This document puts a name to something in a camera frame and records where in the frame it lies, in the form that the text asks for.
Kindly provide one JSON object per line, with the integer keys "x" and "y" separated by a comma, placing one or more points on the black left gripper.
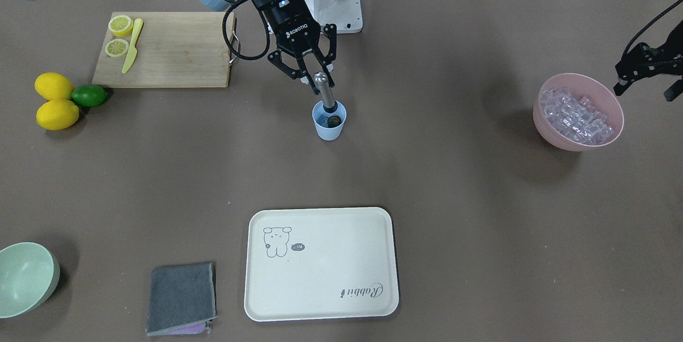
{"x": 646, "y": 62}

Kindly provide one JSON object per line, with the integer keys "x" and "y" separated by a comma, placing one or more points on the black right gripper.
{"x": 294, "y": 28}

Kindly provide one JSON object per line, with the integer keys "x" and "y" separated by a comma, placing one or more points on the steel muddler black tip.
{"x": 324, "y": 91}

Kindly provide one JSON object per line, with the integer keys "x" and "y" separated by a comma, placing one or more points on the red strawberry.
{"x": 333, "y": 121}

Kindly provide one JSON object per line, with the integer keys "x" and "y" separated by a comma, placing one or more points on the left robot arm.
{"x": 632, "y": 41}

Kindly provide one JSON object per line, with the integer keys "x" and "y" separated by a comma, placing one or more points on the pink bowl of ice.
{"x": 576, "y": 113}

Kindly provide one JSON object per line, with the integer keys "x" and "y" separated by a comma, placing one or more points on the light blue plastic cup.
{"x": 319, "y": 117}

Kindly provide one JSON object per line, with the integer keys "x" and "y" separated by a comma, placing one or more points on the wooden cutting board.
{"x": 175, "y": 50}

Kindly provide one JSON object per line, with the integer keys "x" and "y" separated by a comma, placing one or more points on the yellow plastic knife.
{"x": 132, "y": 53}

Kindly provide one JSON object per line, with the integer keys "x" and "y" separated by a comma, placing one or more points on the lemon half slice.
{"x": 121, "y": 25}
{"x": 116, "y": 48}

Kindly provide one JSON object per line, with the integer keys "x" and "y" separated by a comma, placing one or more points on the cream plastic tray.
{"x": 326, "y": 263}

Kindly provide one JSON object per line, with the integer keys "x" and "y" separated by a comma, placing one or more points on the green lime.
{"x": 89, "y": 95}

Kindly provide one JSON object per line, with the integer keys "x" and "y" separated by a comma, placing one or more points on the yellow lemon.
{"x": 53, "y": 86}
{"x": 57, "y": 114}

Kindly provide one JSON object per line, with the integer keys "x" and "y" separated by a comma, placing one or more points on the grey folded cloth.
{"x": 182, "y": 300}

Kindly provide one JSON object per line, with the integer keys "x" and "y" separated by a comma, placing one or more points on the light green bowl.
{"x": 29, "y": 275}

